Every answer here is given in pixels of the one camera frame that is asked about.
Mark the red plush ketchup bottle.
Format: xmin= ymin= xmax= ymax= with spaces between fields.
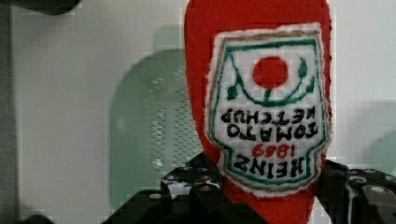
xmin=184 ymin=0 xmax=332 ymax=224

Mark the black cylinder object lower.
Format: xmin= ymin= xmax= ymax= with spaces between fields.
xmin=17 ymin=215 xmax=54 ymax=224

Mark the green oval strainer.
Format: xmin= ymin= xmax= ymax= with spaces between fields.
xmin=109 ymin=24 xmax=203 ymax=209

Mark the black cylinder object upper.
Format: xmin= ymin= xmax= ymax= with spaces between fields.
xmin=0 ymin=0 xmax=81 ymax=15

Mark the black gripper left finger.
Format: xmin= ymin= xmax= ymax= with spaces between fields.
xmin=103 ymin=153 xmax=268 ymax=224

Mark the black cylinder object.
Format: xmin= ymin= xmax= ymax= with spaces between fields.
xmin=17 ymin=215 xmax=54 ymax=224
xmin=0 ymin=0 xmax=81 ymax=15

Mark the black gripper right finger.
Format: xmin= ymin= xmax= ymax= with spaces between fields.
xmin=317 ymin=160 xmax=396 ymax=224

